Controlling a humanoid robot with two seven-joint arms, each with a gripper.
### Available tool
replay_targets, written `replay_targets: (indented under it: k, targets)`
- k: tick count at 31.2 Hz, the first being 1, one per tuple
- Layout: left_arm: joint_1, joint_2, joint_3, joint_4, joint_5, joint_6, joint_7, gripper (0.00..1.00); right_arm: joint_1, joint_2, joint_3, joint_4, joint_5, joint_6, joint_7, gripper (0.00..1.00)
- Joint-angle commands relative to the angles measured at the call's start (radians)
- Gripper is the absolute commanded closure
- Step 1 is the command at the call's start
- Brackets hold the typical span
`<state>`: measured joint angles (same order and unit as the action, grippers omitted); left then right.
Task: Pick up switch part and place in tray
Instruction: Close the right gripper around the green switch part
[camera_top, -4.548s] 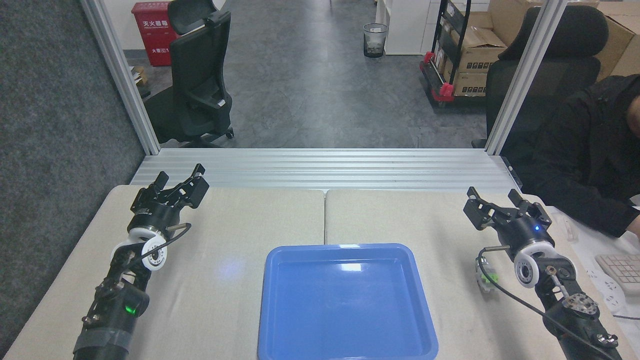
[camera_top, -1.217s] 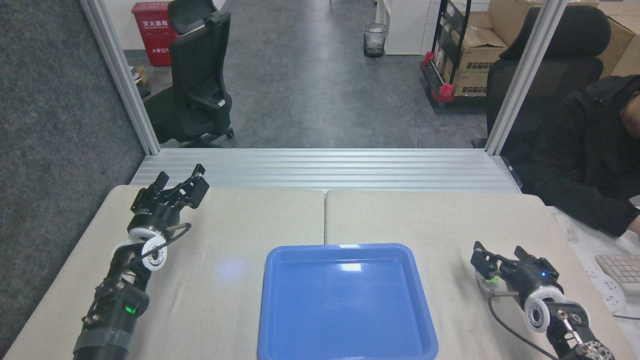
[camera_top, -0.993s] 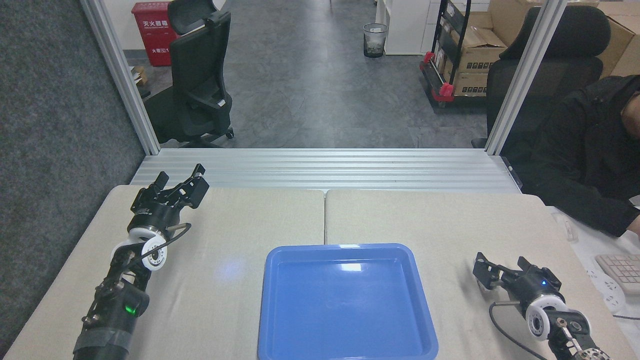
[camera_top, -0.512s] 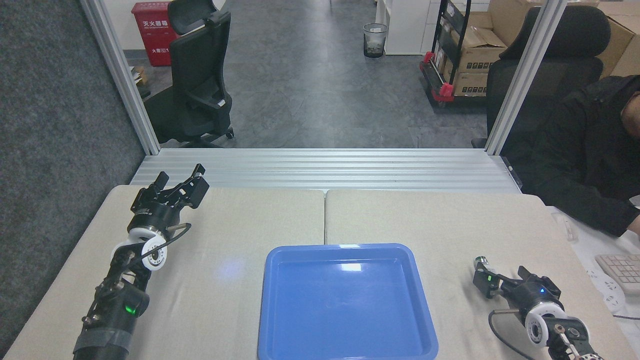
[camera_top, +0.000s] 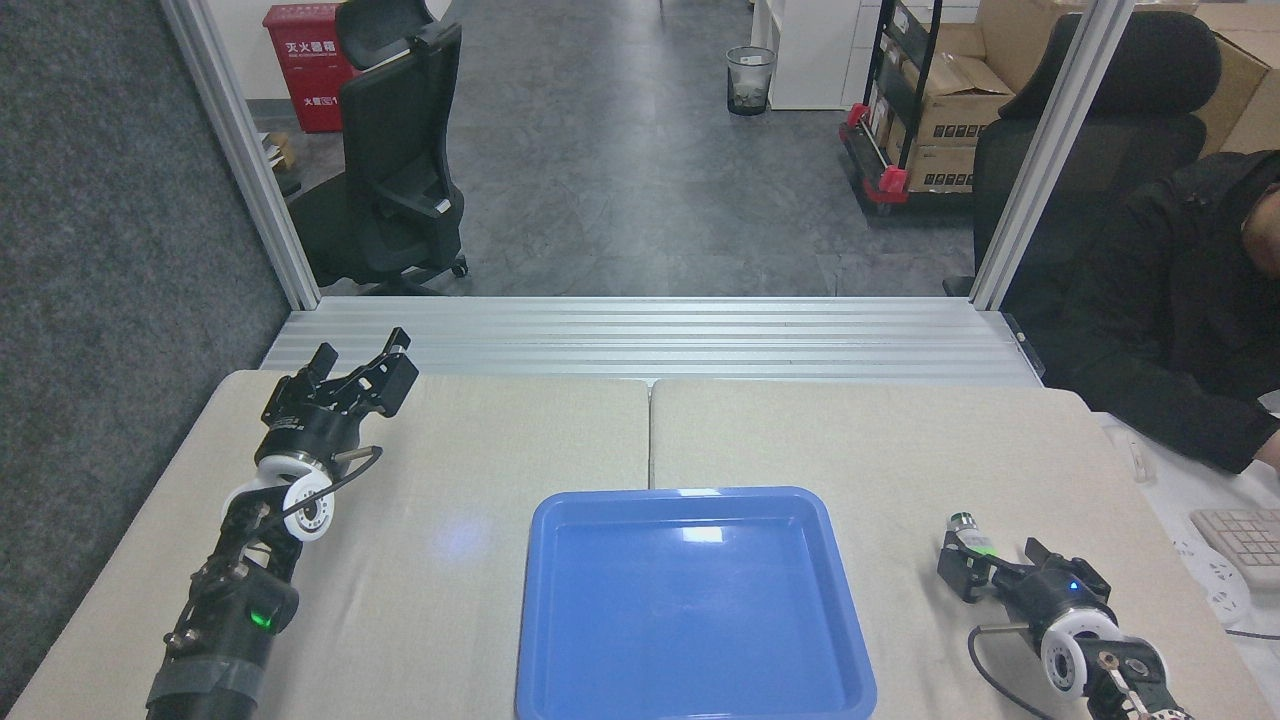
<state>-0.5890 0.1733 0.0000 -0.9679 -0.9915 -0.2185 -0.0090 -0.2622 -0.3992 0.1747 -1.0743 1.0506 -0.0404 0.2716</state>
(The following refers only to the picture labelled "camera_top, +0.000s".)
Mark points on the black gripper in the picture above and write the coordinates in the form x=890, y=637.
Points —
x=1050, y=598
x=310, y=435

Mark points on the green white switch part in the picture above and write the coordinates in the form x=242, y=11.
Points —
x=972, y=535

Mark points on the blue plastic tray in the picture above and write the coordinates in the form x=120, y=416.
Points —
x=690, y=610

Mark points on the person's hand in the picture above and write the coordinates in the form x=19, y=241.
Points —
x=1270, y=455

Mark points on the beige table mat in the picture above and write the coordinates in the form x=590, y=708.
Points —
x=430, y=560
x=900, y=450

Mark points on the white power strip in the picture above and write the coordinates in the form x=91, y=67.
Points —
x=1215, y=585

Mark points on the black mesh office chair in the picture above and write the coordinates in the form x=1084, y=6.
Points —
x=395, y=150

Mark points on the white keyboard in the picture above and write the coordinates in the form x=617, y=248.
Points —
x=1250, y=540

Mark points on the person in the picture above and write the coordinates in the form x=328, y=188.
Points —
x=1170, y=330

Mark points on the red fire extinguisher box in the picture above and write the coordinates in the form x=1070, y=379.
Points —
x=305, y=70

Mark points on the black cart with red corners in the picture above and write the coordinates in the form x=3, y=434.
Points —
x=885, y=180

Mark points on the small printed cardboard box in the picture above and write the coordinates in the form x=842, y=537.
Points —
x=940, y=168

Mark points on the open cardboard box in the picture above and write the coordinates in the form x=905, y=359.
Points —
x=955, y=105

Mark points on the black padded office chair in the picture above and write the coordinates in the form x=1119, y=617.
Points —
x=1140, y=120

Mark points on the white cabinet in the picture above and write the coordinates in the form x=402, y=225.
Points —
x=810, y=50

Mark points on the large cardboard box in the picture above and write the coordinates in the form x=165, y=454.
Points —
x=1235, y=70

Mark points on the black corner bracket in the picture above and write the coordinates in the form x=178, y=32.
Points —
x=1025, y=345

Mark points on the silver aluminium post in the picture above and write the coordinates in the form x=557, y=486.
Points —
x=1050, y=150
x=250, y=160

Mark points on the silver aluminium rail platform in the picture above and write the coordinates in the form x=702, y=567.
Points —
x=650, y=340

